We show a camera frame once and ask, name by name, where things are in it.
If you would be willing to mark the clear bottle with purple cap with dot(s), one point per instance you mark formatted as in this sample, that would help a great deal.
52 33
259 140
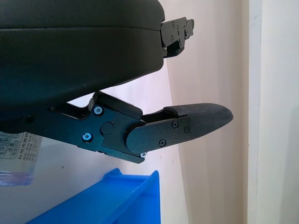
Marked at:
16 158

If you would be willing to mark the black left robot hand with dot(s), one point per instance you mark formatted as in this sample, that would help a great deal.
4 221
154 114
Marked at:
70 58

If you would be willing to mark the blue plastic tray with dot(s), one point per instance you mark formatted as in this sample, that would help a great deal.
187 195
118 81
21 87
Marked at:
105 200

